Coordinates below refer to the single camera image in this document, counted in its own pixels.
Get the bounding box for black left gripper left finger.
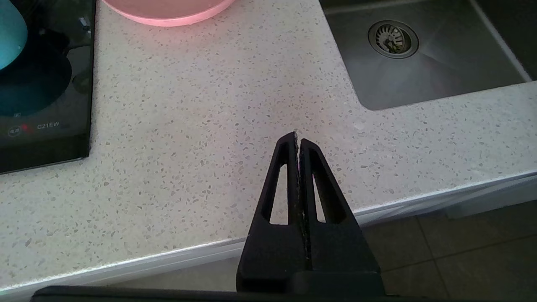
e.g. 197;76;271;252
236;132;310;292

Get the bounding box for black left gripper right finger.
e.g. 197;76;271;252
300;139;384;294

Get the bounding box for stainless steel sink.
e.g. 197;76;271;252
320;0;537;112

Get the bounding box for metal sink drain strainer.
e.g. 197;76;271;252
368;20;419;59

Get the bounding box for white cabinet front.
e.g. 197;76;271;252
0;178;537;302

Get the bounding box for pink round plate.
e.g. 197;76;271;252
101;0;235;27

